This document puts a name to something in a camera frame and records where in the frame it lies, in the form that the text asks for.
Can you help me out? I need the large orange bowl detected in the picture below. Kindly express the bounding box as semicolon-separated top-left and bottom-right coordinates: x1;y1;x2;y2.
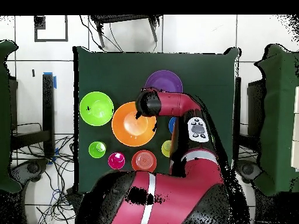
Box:
111;101;157;148

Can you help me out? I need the purple bowl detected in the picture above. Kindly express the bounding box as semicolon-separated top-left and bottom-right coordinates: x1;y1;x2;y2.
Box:
144;69;183;93

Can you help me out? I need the red cup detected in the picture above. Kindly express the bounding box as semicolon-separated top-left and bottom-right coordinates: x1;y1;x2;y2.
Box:
107;152;126;170

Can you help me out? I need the green bowl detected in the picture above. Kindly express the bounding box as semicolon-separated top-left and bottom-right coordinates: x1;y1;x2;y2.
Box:
79;91;114;127

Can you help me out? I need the green cup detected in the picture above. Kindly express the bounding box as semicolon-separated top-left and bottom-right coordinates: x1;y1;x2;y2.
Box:
88;141;107;159

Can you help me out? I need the blue bowl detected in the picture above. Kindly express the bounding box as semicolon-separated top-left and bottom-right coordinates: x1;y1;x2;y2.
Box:
168;116;178;134

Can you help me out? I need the yellow cup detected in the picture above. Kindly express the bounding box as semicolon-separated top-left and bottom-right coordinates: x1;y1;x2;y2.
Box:
161;139;173;158

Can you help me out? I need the small orange-red bowl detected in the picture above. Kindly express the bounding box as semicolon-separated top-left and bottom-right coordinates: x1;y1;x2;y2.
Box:
131;149;158;174

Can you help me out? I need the dark green tablecloth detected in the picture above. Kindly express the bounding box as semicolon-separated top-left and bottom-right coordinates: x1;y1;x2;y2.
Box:
73;45;240;195

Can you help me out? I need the blue tape strip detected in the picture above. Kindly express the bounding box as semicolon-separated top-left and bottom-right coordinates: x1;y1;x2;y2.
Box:
43;71;57;89

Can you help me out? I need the black chair with legs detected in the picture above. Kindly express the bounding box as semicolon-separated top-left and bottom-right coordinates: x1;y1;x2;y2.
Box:
89;14;163;48

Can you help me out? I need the green cloth side table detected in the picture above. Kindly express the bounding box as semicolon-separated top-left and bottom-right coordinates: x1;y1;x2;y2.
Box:
0;40;22;193
254;44;299;197

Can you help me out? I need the black metal frame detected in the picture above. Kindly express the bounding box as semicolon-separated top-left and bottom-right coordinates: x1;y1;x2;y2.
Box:
10;73;55;158
234;76;242;160

